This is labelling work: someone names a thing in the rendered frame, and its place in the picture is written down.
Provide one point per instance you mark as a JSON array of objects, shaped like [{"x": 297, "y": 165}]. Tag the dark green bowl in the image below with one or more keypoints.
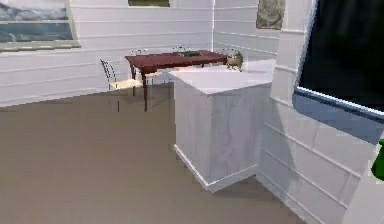
[{"x": 190, "y": 53}]

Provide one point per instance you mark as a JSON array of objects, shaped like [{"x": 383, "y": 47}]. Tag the white marble counter block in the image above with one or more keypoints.
[{"x": 220, "y": 110}]

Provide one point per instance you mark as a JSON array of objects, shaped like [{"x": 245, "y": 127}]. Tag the dark red wooden table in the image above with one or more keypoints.
[{"x": 173, "y": 60}]

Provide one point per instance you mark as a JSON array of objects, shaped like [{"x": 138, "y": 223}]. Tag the brown round ornament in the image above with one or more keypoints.
[{"x": 235, "y": 60}]

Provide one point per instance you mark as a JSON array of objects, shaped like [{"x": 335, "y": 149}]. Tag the green object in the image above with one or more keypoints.
[{"x": 378, "y": 163}]

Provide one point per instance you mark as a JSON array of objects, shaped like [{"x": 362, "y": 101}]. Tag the green framed wall picture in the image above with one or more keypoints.
[{"x": 148, "y": 2}]

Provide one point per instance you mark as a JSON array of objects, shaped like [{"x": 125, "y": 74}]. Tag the beige framed wall picture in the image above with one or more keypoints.
[{"x": 270, "y": 14}]

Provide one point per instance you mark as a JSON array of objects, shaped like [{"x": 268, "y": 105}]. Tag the dark window with white frame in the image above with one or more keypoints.
[{"x": 346, "y": 53}]

